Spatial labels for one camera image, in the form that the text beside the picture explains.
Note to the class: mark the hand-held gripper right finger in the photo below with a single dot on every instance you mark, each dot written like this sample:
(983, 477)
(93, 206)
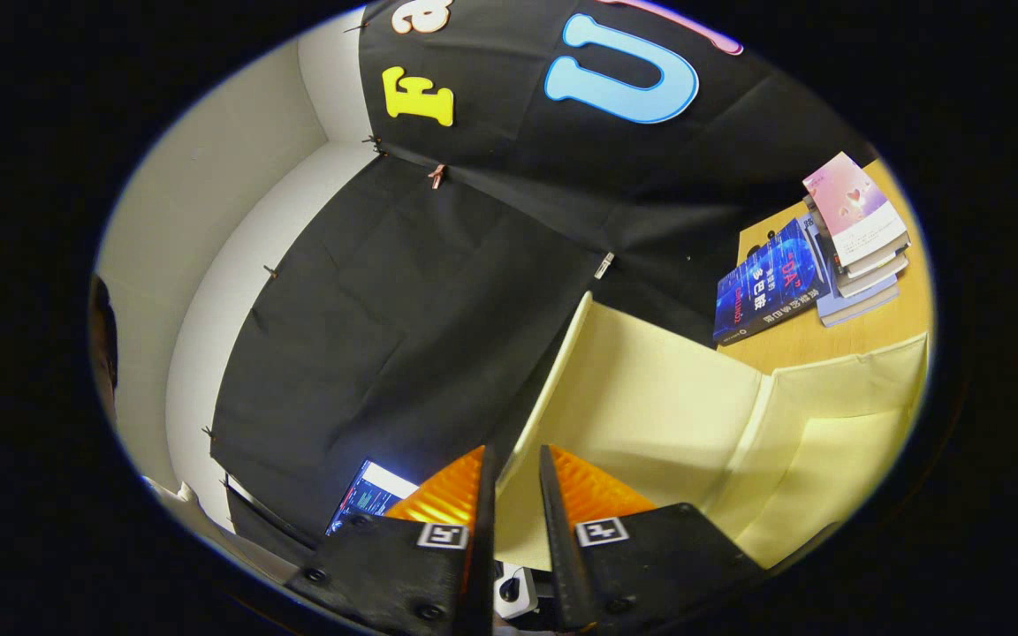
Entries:
(560, 565)

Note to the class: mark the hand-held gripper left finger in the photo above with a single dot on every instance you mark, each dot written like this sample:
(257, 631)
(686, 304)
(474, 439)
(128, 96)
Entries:
(484, 565)

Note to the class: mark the cream fabric storage box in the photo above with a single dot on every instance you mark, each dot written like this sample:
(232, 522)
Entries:
(650, 397)

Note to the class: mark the lit computer screen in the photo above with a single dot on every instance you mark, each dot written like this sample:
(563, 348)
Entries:
(372, 495)

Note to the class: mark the black backdrop cloth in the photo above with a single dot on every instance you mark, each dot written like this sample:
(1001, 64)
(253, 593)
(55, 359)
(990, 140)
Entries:
(403, 309)

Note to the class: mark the small silver clip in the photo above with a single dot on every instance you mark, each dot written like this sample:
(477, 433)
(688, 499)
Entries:
(604, 265)

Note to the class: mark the dark blue book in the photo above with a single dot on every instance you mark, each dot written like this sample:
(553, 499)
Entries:
(770, 283)

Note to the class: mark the wooden clothes peg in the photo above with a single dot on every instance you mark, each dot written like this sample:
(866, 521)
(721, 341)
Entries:
(436, 176)

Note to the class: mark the pale blue book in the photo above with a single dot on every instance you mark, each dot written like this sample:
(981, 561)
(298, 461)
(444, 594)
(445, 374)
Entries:
(858, 305)

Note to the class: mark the white book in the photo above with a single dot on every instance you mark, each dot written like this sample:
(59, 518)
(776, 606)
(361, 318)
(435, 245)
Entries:
(876, 269)

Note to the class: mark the row of small black clips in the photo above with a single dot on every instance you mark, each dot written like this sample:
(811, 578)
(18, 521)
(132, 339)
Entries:
(374, 141)

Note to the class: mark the pink cover book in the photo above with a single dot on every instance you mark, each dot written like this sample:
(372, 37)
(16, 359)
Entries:
(854, 208)

